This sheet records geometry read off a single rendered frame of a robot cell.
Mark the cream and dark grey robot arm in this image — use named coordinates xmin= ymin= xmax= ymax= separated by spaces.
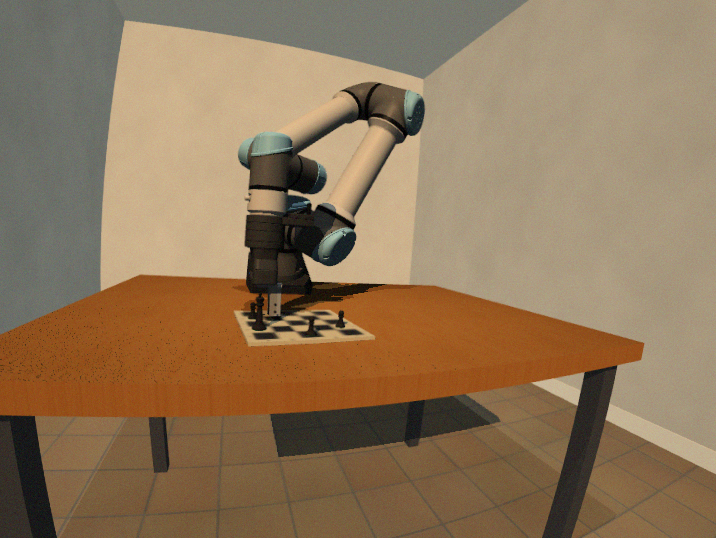
xmin=238 ymin=82 xmax=425 ymax=282

